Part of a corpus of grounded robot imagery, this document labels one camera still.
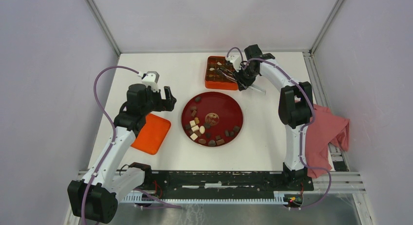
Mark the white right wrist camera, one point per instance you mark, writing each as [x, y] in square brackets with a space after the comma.
[235, 61]

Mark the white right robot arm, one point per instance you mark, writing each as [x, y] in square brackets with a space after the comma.
[295, 108]

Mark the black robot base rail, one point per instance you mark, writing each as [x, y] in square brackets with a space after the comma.
[187, 184]

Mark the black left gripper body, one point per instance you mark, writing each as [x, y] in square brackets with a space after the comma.
[154, 102]

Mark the orange chocolate box with dividers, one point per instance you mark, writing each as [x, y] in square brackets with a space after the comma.
[215, 81]

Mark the orange box lid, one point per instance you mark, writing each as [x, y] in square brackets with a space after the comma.
[152, 134]

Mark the white square chocolate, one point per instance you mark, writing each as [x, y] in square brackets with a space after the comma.
[192, 123]

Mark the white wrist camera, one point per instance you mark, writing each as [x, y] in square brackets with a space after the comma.
[149, 81]
[235, 61]

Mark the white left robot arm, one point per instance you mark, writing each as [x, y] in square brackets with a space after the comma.
[97, 195]

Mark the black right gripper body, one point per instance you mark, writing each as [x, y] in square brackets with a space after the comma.
[245, 76]

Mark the round red lacquer tray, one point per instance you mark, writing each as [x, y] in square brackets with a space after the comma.
[218, 117]

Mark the pink cloth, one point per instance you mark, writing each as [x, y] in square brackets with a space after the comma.
[327, 129]

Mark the white cable duct strip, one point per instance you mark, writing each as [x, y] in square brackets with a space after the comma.
[138, 198]

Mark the metal tongs with white handle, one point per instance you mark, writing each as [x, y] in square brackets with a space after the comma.
[240, 79]

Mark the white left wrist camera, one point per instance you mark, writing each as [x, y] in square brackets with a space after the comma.
[149, 81]

